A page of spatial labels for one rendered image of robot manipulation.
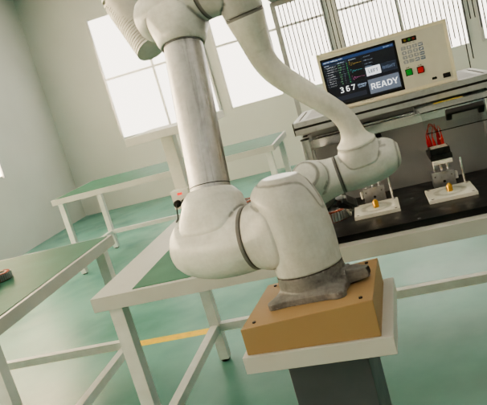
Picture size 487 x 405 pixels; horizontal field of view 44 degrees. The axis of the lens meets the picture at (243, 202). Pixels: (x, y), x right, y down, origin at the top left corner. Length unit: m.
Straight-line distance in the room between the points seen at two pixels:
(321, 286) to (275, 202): 0.21
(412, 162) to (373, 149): 0.76
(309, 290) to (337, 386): 0.23
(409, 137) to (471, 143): 0.22
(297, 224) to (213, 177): 0.26
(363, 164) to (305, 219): 0.34
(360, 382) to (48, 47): 8.52
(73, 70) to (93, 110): 0.64
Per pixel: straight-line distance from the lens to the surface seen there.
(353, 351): 1.28
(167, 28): 1.54
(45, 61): 9.55
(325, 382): 1.40
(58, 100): 9.50
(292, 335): 1.29
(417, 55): 2.17
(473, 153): 2.35
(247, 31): 1.52
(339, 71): 2.16
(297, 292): 1.33
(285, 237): 1.29
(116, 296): 2.08
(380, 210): 2.03
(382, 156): 1.58
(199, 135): 1.45
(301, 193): 1.30
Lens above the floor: 1.30
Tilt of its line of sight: 11 degrees down
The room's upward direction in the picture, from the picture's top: 16 degrees counter-clockwise
